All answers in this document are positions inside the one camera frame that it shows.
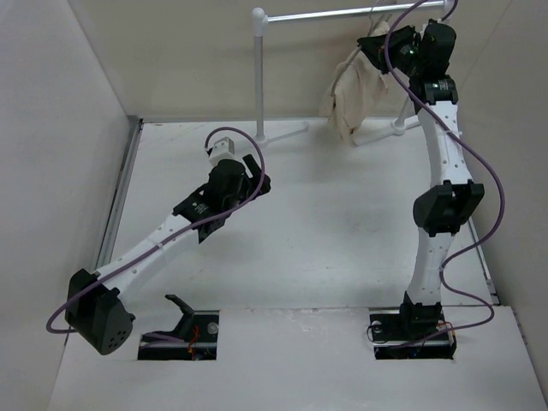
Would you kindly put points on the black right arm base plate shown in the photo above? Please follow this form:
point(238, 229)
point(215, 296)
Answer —
point(392, 339)

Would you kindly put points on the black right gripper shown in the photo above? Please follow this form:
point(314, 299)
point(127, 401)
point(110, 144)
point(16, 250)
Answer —
point(374, 47)

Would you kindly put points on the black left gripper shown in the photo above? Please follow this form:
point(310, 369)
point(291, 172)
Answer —
point(253, 173)

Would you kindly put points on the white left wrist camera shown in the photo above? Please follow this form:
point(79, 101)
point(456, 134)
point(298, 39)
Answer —
point(221, 150)

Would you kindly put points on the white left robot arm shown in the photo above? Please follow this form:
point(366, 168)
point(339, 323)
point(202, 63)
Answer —
point(97, 303)

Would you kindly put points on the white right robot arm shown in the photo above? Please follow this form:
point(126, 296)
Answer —
point(453, 195)

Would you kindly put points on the beige trousers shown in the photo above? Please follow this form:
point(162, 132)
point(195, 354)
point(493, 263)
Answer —
point(355, 89)

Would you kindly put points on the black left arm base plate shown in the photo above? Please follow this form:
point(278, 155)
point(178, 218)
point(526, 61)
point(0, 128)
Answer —
point(194, 338)

